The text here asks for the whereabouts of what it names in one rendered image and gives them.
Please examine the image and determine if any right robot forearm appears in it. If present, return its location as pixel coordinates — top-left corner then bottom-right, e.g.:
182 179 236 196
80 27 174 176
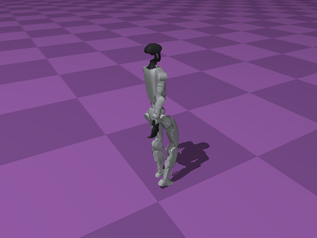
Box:
152 97 165 124

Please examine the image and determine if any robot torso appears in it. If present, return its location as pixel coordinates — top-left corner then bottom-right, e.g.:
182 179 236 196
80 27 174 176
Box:
144 65 166 120

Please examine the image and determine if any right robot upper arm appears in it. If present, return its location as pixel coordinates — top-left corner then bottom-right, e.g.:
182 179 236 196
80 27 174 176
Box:
156 70 167 101

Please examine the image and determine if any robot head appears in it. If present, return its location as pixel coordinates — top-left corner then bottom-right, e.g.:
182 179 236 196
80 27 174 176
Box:
144 43 162 70

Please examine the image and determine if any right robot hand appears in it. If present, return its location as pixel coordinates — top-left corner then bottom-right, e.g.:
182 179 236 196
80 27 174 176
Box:
147 120 159 138

